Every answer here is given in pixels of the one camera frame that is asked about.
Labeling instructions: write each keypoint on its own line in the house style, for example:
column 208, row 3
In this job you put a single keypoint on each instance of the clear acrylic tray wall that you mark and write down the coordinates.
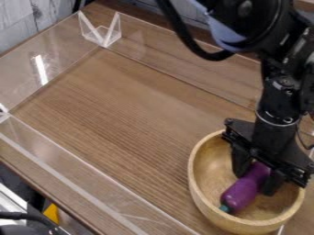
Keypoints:
column 88, row 194

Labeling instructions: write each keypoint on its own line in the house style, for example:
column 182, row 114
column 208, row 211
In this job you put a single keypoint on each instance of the purple toy eggplant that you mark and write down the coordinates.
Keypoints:
column 242, row 192

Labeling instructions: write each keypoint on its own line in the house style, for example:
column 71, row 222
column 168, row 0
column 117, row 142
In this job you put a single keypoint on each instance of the clear acrylic corner bracket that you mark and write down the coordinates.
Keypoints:
column 104, row 36

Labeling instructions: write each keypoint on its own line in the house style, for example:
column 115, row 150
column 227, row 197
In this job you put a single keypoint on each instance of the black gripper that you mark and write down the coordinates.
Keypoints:
column 267, row 141

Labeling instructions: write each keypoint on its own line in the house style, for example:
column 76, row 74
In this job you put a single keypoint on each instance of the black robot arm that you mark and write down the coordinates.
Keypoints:
column 264, row 27

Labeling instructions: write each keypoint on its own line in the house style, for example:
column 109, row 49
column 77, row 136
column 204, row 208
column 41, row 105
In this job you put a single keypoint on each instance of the brown wooden bowl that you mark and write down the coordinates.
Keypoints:
column 210, row 177

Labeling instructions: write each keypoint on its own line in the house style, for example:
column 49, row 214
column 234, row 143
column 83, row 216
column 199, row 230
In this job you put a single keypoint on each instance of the yellow black device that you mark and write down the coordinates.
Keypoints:
column 59, row 217

